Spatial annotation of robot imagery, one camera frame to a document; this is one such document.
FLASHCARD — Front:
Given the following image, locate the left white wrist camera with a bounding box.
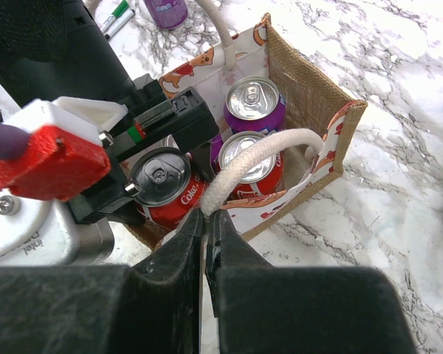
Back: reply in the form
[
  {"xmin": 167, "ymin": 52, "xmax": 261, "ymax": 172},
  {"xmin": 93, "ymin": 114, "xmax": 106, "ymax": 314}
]
[{"xmin": 0, "ymin": 97, "xmax": 128, "ymax": 266}]

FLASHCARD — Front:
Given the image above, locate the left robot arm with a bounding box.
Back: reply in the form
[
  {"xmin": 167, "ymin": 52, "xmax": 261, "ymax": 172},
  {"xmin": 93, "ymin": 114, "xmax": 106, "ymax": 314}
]
[{"xmin": 0, "ymin": 1, "xmax": 219, "ymax": 224}]

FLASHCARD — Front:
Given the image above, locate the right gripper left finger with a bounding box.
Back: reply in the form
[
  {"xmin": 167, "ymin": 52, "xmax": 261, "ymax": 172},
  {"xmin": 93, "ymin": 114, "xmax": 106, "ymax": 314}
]
[{"xmin": 0, "ymin": 209, "xmax": 204, "ymax": 353}]

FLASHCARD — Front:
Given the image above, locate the red cola can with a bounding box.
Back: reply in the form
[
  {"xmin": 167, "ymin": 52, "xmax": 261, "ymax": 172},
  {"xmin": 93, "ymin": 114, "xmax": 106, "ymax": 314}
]
[
  {"xmin": 218, "ymin": 131, "xmax": 284, "ymax": 200},
  {"xmin": 130, "ymin": 147, "xmax": 208, "ymax": 231}
]

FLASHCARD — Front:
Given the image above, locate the purple Fanta can front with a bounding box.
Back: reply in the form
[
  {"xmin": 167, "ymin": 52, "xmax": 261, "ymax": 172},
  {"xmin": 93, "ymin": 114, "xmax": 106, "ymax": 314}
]
[{"xmin": 224, "ymin": 76, "xmax": 286, "ymax": 135}]

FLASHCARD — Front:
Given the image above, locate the brown canvas tote bag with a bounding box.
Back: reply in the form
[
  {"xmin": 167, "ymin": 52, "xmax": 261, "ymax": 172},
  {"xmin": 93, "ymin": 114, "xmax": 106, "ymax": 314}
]
[{"xmin": 84, "ymin": 0, "xmax": 368, "ymax": 251}]

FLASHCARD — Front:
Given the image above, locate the black capped marker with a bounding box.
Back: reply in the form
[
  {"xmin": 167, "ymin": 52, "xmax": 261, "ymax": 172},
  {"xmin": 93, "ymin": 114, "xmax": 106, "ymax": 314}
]
[{"xmin": 104, "ymin": 8, "xmax": 135, "ymax": 41}]

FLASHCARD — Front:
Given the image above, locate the green capped marker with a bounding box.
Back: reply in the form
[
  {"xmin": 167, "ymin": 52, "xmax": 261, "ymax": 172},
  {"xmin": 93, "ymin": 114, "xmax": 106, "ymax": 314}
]
[{"xmin": 100, "ymin": 0, "xmax": 129, "ymax": 33}]

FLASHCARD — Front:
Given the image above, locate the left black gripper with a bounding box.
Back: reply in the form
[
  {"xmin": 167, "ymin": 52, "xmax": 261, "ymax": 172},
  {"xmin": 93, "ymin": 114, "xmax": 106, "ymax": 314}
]
[{"xmin": 68, "ymin": 74, "xmax": 219, "ymax": 225}]

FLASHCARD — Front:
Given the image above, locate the red cola can front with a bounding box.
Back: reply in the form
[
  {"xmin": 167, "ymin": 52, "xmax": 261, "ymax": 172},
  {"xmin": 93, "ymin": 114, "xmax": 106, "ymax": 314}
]
[{"xmin": 130, "ymin": 147, "xmax": 208, "ymax": 231}]

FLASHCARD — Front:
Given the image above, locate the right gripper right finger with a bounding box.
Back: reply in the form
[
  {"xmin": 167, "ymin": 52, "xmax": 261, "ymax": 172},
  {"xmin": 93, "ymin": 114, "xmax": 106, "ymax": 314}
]
[{"xmin": 206, "ymin": 210, "xmax": 416, "ymax": 353}]

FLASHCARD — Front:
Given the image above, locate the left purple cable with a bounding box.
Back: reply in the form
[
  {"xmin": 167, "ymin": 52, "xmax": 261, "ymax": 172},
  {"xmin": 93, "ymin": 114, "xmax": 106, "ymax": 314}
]
[{"xmin": 0, "ymin": 122, "xmax": 32, "ymax": 162}]

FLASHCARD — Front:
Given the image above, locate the purple fanta can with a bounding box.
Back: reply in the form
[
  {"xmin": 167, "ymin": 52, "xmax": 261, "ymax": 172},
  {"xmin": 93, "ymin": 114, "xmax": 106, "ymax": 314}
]
[
  {"xmin": 210, "ymin": 133, "xmax": 224, "ymax": 173},
  {"xmin": 224, "ymin": 76, "xmax": 286, "ymax": 135}
]

